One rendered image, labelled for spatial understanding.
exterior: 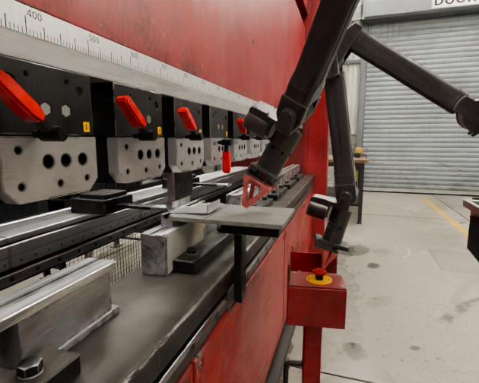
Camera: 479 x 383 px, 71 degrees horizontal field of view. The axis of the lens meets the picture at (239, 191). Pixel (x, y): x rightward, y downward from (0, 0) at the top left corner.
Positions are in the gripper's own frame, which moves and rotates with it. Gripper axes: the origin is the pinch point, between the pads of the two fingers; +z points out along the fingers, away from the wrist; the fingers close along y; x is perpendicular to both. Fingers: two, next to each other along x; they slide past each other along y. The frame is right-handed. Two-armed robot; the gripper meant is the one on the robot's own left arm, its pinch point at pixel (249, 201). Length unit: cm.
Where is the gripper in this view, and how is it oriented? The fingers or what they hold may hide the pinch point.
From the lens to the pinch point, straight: 80.1
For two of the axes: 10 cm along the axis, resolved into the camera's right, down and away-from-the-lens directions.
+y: -3.1, 1.4, -9.4
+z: -4.7, 8.4, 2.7
